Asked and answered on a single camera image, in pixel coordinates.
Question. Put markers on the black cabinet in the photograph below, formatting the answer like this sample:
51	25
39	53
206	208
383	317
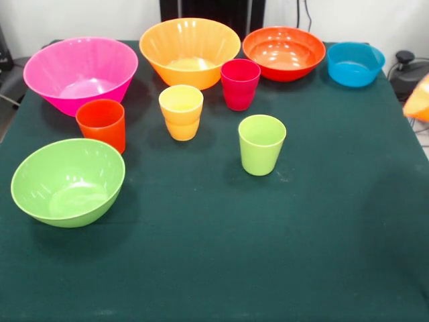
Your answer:
234	13

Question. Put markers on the black equipment box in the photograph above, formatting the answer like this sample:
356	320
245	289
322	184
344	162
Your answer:
5	50

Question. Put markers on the orange plastic bowl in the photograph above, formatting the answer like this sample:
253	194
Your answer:
420	104
187	40

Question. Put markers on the green plastic bowl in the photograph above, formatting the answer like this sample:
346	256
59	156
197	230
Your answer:
67	181

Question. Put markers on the pink plastic bowl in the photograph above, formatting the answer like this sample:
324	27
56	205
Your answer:
50	67

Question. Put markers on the red-orange plastic bowl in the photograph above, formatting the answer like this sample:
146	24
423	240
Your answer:
285	47

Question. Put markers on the magenta plastic cup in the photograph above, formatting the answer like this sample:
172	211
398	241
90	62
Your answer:
239	90

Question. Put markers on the blue plastic bowl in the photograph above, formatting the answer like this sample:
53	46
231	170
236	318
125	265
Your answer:
352	75

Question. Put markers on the yellow plastic cup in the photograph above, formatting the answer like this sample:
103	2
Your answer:
181	117

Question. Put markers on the dark green table cloth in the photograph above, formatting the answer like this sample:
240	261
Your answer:
214	251

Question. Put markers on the green plastic cup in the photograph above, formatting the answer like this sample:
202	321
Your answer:
261	151

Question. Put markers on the red plastic cup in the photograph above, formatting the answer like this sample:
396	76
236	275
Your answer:
100	127

